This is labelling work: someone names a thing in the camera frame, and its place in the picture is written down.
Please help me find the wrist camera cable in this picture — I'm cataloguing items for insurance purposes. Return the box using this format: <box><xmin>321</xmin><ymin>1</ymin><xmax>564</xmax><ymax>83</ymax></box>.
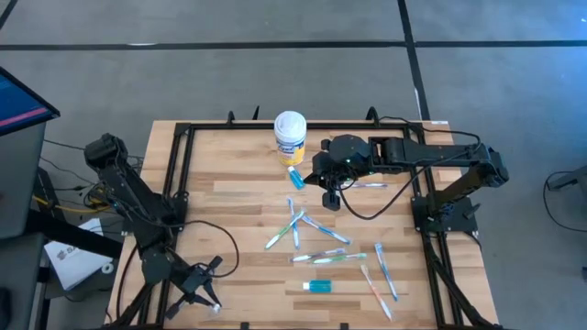
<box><xmin>181</xmin><ymin>219</ymin><xmax>240</xmax><ymax>280</ymax></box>
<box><xmin>338</xmin><ymin>150</ymin><xmax>478</xmax><ymax>220</ymax></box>

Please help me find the yellow floor cable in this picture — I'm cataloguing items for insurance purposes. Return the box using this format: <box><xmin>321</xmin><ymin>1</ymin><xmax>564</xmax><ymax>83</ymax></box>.
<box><xmin>31</xmin><ymin>185</ymin><xmax>114</xmax><ymax>215</ymax></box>

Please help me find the black looped floor cable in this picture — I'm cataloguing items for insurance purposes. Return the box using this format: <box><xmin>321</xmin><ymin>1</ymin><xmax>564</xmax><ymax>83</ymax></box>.
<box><xmin>542</xmin><ymin>170</ymin><xmax>587</xmax><ymax>234</ymax></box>

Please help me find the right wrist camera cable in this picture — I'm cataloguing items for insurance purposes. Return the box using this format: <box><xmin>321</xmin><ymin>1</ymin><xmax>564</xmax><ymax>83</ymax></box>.
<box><xmin>338</xmin><ymin>150</ymin><xmax>478</xmax><ymax>220</ymax></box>

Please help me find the thin black floor cable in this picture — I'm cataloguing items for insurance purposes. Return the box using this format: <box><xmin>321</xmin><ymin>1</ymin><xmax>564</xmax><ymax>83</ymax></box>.
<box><xmin>42</xmin><ymin>137</ymin><xmax>88</xmax><ymax>152</ymax></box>

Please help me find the black desk bar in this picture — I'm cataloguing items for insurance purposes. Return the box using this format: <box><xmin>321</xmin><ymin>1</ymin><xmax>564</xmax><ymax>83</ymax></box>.
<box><xmin>25</xmin><ymin>208</ymin><xmax>125</xmax><ymax>260</ymax></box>

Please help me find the right arm supply cable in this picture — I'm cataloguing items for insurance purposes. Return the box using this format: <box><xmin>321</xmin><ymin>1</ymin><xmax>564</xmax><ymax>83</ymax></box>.
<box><xmin>378</xmin><ymin>115</ymin><xmax>482</xmax><ymax>143</ymax></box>

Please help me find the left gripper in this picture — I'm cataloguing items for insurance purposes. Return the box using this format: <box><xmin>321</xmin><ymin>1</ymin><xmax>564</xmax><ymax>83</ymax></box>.
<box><xmin>164</xmin><ymin>255</ymin><xmax>225</xmax><ymax>321</ymax></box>

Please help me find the grey cabinet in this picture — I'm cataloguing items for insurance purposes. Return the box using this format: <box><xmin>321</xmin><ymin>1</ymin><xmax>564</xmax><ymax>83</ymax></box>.
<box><xmin>0</xmin><ymin>121</ymin><xmax>48</xmax><ymax>240</ymax></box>

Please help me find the orange white toothbrush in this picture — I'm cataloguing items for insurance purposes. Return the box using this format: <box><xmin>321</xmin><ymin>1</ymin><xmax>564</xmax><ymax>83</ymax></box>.
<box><xmin>359</xmin><ymin>263</ymin><xmax>395</xmax><ymax>322</ymax></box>

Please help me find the purple white toothbrush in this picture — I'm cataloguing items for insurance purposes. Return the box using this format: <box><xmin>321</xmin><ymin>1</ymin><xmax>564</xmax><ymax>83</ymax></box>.
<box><xmin>289</xmin><ymin>247</ymin><xmax>349</xmax><ymax>264</ymax></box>
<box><xmin>346</xmin><ymin>181</ymin><xmax>390</xmax><ymax>190</ymax></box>

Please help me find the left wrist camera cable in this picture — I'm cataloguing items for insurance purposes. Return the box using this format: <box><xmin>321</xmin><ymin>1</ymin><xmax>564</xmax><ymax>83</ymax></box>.
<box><xmin>181</xmin><ymin>219</ymin><xmax>240</xmax><ymax>280</ymax></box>

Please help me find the grey floor stand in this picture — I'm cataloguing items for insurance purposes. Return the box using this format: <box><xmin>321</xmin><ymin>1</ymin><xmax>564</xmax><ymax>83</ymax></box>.
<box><xmin>548</xmin><ymin>164</ymin><xmax>587</xmax><ymax>193</ymax></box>

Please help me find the Lysol wipes canister yellow label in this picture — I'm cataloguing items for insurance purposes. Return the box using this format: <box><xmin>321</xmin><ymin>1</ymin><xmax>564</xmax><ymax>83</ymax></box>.
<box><xmin>273</xmin><ymin>110</ymin><xmax>307</xmax><ymax>167</ymax></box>

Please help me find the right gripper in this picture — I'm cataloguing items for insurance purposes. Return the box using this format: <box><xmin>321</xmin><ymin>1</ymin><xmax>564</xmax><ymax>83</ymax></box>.
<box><xmin>304</xmin><ymin>138</ymin><xmax>368</xmax><ymax>212</ymax></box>

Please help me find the black aluminium table frame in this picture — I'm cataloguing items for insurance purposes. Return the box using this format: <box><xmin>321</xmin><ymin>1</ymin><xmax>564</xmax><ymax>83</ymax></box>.
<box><xmin>107</xmin><ymin>105</ymin><xmax>504</xmax><ymax>330</ymax></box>

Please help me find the white printed paper sheet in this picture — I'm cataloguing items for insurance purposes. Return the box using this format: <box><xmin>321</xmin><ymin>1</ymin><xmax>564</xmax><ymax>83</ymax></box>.
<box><xmin>43</xmin><ymin>217</ymin><xmax>116</xmax><ymax>292</ymax></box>

